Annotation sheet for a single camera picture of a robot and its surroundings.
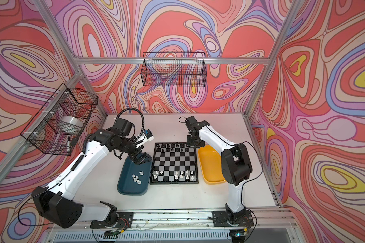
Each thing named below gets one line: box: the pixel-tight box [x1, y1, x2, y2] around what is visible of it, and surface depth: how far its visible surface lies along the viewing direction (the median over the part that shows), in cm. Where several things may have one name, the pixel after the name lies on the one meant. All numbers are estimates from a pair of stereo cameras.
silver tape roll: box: [60, 115, 84, 129], surface depth 75 cm
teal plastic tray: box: [117, 155, 153, 196], surface depth 87 cm
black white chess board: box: [149, 142, 199, 185], surface depth 93 cm
